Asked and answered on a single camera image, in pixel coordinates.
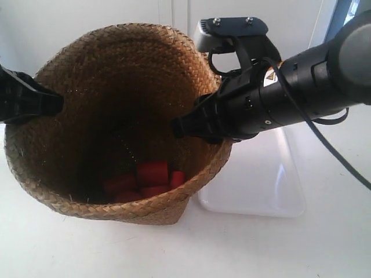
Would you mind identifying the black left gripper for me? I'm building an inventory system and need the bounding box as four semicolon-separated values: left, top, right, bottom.
1;65;64;125

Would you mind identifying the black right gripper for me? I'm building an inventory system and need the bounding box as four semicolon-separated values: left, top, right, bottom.
170;62;286;144

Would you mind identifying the brown woven wicker basket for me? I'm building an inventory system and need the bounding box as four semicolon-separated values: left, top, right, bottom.
4;23;232;225

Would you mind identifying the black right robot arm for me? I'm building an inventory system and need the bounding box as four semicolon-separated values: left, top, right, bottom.
171;11;370;144

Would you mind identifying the red cylinder right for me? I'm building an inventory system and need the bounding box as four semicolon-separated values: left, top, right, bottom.
170;171;186;189

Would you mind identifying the red cylinder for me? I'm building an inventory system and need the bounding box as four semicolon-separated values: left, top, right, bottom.
103;174;137;196
140;185;170;198
170;171;186;189
136;161;169;187

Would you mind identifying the red cylinder upper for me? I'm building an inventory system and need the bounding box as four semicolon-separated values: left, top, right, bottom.
136;161;169;187

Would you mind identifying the red cylinder middle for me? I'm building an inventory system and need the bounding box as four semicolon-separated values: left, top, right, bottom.
140;185;170;198

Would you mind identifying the red cylinder left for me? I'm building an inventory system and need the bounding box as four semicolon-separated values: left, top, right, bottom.
103;174;137;196

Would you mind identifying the white rectangular plastic tray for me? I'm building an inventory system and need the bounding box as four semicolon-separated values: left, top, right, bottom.
198;128;305;218

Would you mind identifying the black camera cable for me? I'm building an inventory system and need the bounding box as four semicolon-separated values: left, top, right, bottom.
207;36;371;192

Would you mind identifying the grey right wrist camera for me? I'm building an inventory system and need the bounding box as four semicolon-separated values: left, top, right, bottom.
194;17;268;54

